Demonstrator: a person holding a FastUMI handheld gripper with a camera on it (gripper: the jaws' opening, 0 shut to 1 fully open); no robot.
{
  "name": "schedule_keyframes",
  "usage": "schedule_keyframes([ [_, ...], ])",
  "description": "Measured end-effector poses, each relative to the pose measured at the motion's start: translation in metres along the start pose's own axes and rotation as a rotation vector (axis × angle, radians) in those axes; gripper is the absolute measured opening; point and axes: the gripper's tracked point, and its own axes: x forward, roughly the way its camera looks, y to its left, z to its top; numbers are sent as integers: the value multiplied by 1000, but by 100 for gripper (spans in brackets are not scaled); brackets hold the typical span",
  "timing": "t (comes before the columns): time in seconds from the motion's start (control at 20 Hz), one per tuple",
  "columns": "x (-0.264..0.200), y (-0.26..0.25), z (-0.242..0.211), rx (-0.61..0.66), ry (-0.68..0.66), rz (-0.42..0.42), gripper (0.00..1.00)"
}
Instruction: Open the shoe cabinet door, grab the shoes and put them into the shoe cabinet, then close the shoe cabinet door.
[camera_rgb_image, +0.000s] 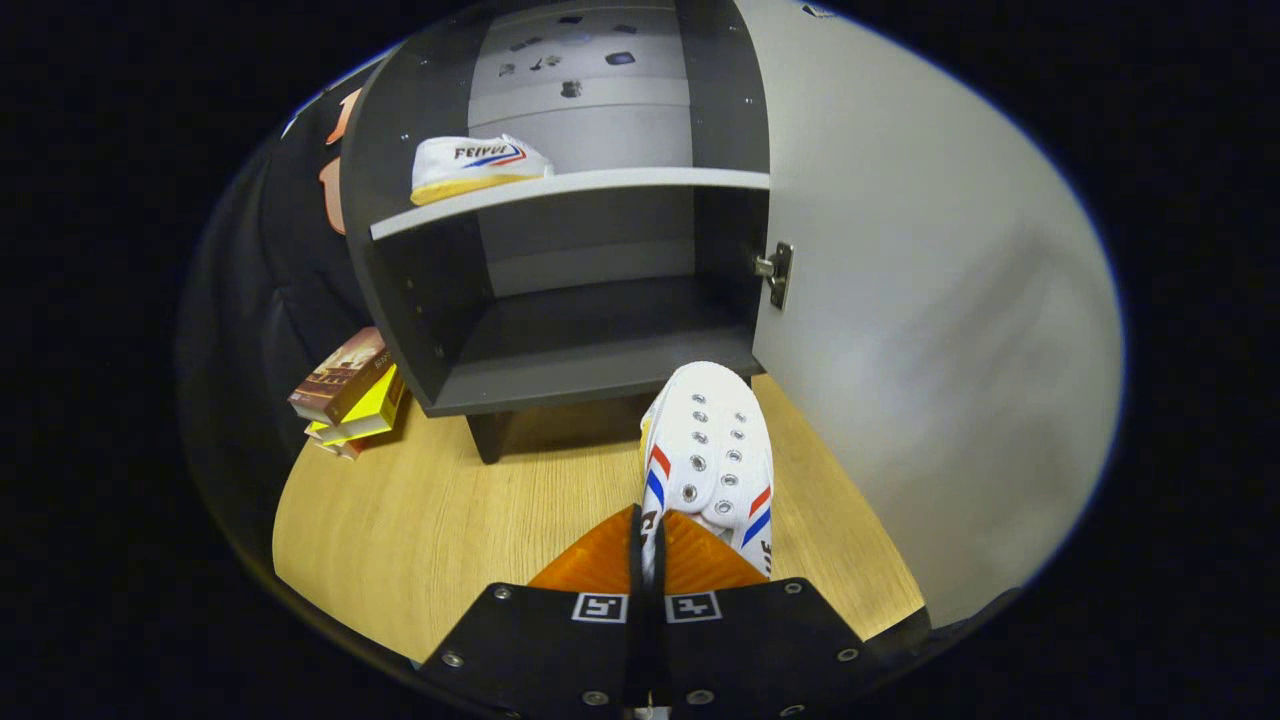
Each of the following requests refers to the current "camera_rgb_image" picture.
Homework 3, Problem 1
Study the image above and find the brown cover book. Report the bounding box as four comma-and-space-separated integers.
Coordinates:
288, 327, 394, 427

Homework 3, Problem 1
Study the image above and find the yellow cover book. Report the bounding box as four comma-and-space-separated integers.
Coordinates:
305, 365, 407, 447

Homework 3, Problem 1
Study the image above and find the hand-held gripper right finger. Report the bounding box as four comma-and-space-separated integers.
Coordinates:
655, 510, 874, 720

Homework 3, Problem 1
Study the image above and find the white striped canvas shoe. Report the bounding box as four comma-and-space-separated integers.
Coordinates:
410, 133, 556, 208
638, 360, 777, 583

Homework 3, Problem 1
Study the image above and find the dark grey shoe cabinet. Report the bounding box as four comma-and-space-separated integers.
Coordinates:
340, 0, 772, 466

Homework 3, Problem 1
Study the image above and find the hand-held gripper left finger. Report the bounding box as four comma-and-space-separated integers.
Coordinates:
418, 505, 647, 719

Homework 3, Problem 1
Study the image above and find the black backdrop cloth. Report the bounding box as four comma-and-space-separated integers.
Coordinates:
175, 85, 386, 501

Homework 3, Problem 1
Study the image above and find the beige shoe cabinet door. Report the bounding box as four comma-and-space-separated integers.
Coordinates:
735, 0, 1127, 631

